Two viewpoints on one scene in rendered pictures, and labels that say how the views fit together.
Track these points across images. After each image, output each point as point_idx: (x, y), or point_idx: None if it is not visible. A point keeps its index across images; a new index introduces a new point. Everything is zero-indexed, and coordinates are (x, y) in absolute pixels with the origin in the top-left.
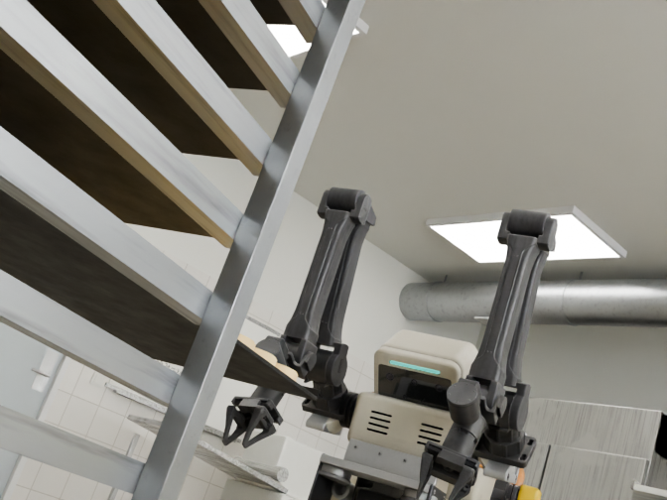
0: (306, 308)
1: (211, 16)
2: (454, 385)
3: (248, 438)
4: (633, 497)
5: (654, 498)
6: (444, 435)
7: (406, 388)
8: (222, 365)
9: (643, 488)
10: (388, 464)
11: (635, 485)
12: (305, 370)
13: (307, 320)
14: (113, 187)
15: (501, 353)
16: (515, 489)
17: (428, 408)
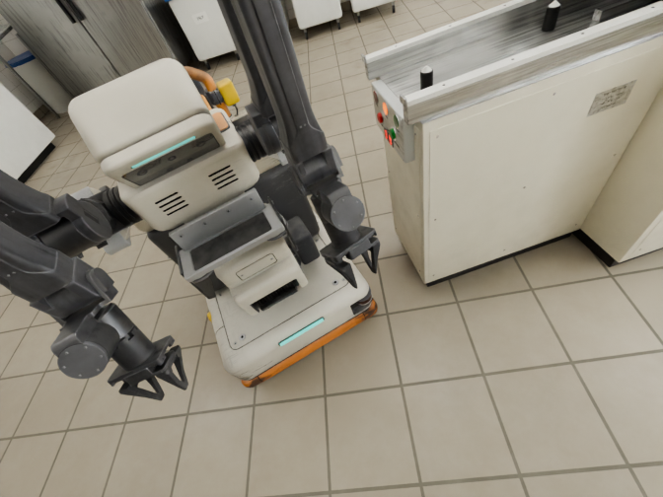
0: (4, 265)
1: None
2: (333, 213)
3: (183, 383)
4: (409, 111)
5: (424, 104)
6: (234, 168)
7: (167, 166)
8: None
9: (415, 102)
10: (219, 222)
11: (408, 103)
12: (111, 289)
13: (35, 271)
14: None
15: (314, 115)
16: (217, 94)
17: (201, 161)
